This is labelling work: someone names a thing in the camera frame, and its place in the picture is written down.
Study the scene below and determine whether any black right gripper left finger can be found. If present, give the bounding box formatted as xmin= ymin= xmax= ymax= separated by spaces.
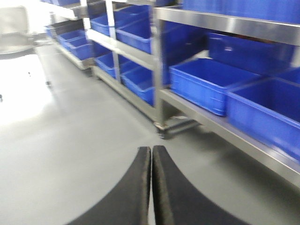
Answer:
xmin=69 ymin=147 xmax=151 ymax=225

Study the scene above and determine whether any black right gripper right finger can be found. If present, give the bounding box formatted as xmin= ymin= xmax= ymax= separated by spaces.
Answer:
xmin=152 ymin=145 xmax=246 ymax=225

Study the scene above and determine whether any blue bin lower shelf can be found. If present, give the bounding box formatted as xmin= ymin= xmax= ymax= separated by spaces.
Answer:
xmin=169 ymin=58 xmax=262 ymax=116

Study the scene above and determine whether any blue bin lower right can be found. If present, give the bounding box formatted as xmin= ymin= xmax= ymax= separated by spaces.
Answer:
xmin=227 ymin=78 xmax=300 ymax=161

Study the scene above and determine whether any steel rack with bins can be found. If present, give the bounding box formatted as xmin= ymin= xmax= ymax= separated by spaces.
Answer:
xmin=44 ymin=0 xmax=300 ymax=188

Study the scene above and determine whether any gray office chair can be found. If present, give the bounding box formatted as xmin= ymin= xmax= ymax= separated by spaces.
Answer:
xmin=0 ymin=5 xmax=50 ymax=101

